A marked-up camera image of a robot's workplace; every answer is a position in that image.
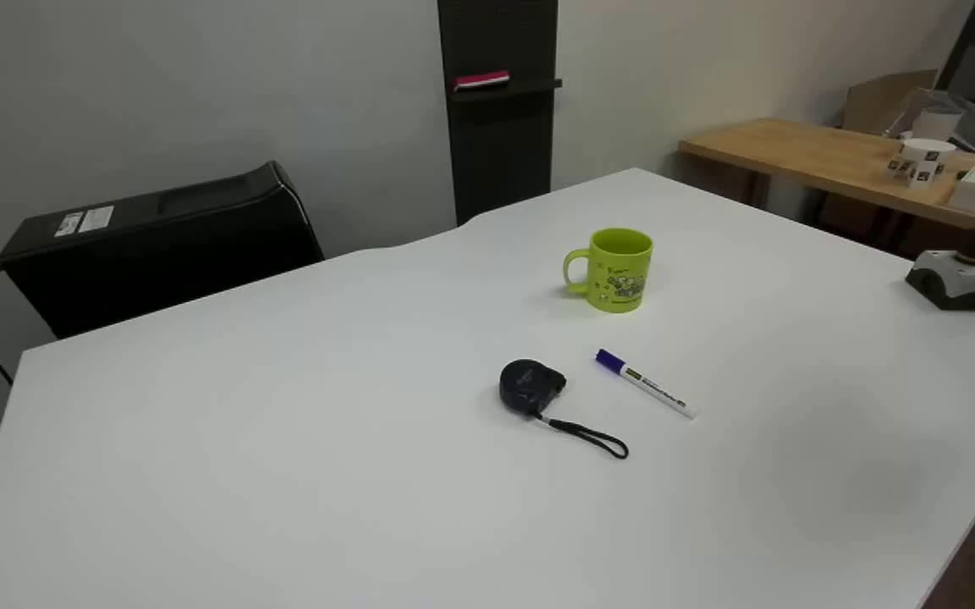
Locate white marker with blue cap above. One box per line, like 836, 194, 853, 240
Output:
593, 346, 701, 423

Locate green ceramic mug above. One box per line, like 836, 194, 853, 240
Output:
557, 226, 656, 316

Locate black tall cabinet column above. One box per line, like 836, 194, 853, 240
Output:
434, 0, 565, 226

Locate pink flat item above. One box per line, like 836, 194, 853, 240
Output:
449, 67, 516, 95

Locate black computer tower case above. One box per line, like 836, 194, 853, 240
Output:
0, 159, 329, 343

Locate wooden side table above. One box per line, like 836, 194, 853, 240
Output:
676, 114, 975, 246

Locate brown cardboard box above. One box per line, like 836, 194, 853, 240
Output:
839, 67, 943, 140

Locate small white tagged cube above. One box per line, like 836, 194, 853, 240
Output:
883, 132, 962, 185

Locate grey and black button device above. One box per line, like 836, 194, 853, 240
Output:
904, 246, 975, 316

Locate clear plastic container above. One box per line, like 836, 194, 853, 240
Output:
904, 88, 975, 152

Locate black tape measure with strap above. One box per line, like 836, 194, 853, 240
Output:
494, 354, 632, 465

